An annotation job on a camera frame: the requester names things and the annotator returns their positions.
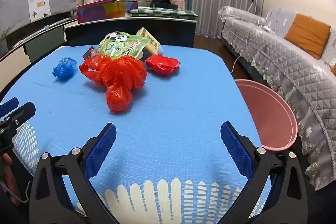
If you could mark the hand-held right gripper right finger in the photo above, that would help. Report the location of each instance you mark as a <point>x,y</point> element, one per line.
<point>236,153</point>

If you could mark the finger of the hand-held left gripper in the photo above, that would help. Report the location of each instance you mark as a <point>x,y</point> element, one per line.
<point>9,106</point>
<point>23,111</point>

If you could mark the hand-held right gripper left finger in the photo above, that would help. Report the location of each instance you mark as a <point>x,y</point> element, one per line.
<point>101,153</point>

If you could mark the pink plastic bin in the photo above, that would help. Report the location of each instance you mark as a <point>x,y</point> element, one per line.
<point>270,119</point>

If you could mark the blue plastic bag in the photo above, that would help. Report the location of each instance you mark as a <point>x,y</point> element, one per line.
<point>64,69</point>

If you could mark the large red plastic bag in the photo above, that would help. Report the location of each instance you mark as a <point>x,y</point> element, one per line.
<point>120,82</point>

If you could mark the small dark floral box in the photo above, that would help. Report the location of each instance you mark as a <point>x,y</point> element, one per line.
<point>89,53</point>

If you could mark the small red plastic bag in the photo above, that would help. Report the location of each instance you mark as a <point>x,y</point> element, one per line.
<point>162,65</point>

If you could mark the green panda snack packet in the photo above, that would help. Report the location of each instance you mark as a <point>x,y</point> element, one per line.
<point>120,44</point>

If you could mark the yellow paper box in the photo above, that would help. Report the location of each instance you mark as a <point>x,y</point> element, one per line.
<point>151,41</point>

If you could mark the person's left hand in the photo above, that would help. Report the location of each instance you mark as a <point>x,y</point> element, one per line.
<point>10,187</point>

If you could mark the television cabinet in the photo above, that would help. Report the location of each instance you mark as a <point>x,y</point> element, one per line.
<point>39,45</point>

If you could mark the potted green plant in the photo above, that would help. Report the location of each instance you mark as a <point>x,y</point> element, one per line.
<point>5,33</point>

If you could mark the blue printed table mat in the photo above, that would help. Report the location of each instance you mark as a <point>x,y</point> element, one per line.
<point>170,108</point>

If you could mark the white rod with blue tip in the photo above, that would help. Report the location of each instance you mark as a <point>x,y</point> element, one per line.
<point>46,27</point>

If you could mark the grey quilted sofa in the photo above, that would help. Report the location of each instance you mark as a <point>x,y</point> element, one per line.
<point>288,69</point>

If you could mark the dark blue coffee table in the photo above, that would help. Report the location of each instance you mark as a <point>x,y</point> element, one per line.
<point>131,32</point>

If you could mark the colourful tin box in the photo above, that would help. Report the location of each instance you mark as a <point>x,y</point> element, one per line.
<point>105,12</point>

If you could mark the orange cushion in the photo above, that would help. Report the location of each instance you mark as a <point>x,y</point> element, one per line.
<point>307,35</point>
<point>334,69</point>

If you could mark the green checked cloth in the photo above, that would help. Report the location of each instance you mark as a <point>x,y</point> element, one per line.
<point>168,14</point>

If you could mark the black hat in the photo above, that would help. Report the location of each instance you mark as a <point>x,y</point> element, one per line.
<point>160,0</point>

